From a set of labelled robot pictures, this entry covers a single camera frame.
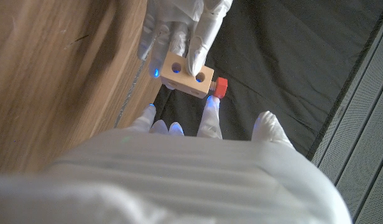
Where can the black backdrop curtain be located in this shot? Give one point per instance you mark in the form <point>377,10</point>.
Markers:
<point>272,62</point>

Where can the wooden block with holes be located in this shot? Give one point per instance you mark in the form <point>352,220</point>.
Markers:
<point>186,76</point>

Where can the grey tape outline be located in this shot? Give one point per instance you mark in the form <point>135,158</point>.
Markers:
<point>129,93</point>

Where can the red-headed wooden screw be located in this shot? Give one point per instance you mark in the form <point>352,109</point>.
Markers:
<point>219,87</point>

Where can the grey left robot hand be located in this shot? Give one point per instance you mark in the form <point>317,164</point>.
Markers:
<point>185,28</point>

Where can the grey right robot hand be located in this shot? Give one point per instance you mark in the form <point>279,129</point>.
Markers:
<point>185,180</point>

